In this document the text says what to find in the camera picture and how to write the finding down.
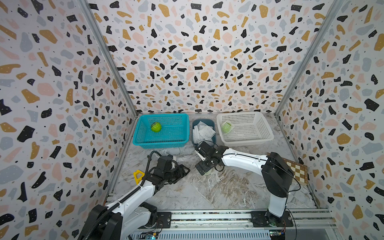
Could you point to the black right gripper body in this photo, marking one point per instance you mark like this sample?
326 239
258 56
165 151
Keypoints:
208 160

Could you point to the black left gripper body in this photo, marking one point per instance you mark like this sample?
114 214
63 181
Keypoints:
167 177

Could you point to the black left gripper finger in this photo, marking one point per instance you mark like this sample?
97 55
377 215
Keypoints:
176 177
181 170

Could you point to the green custard apple dark spots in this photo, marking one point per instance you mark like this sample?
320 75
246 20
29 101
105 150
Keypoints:
156 127

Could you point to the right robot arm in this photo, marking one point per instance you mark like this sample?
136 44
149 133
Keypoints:
276 174

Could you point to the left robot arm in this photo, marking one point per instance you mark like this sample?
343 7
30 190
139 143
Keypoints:
126 207

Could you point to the white foam nets pile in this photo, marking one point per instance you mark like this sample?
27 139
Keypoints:
203 132

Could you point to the yellow triangular plastic block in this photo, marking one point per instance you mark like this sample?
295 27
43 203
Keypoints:
138 176

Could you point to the dark blue net bin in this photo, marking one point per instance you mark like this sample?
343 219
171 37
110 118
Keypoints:
208 122

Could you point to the white plastic basket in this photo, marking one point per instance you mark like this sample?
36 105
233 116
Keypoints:
244 129

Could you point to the teal plastic basket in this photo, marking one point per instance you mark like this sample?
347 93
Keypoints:
175 131

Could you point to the wooden chessboard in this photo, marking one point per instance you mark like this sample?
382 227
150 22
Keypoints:
300 171

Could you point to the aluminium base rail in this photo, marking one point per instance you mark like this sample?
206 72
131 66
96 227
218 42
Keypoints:
297 224

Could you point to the aluminium corner post left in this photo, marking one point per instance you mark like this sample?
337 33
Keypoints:
84 5

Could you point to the aluminium corner post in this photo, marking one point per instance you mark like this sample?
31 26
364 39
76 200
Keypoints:
84 5
331 15

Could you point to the aluminium corner post right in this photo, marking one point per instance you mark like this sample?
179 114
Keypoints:
331 15

